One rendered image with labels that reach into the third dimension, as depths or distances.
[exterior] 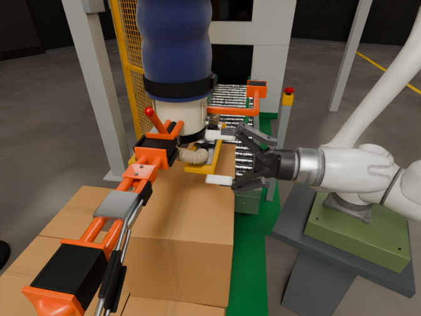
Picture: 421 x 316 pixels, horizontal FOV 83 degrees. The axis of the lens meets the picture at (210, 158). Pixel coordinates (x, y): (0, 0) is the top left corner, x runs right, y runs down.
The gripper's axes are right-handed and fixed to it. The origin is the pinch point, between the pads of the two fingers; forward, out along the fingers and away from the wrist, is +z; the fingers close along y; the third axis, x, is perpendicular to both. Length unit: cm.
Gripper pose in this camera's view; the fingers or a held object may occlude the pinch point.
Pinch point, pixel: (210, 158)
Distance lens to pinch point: 60.7
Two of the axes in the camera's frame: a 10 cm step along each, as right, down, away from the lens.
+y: 0.0, 8.3, 5.6
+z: -9.9, -0.9, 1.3
